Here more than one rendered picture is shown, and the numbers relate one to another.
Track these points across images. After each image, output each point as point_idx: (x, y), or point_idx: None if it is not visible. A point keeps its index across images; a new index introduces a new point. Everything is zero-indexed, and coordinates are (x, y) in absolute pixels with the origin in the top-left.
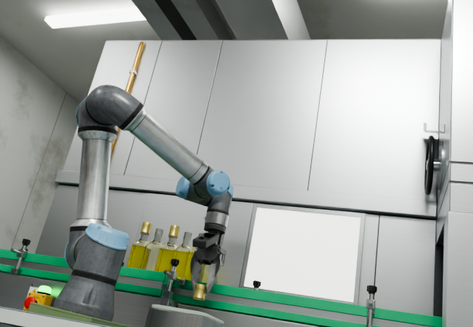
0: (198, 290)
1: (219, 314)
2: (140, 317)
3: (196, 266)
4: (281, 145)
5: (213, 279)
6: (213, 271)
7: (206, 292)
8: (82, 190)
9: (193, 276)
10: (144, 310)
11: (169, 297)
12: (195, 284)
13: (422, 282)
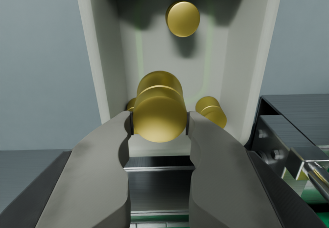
0: (160, 83)
1: (142, 203)
2: (320, 111)
3: (242, 193)
4: None
5: (83, 138)
6: (74, 172)
7: (130, 111)
8: None
9: (223, 139)
10: (327, 120)
11: (291, 147)
12: (191, 113)
13: None
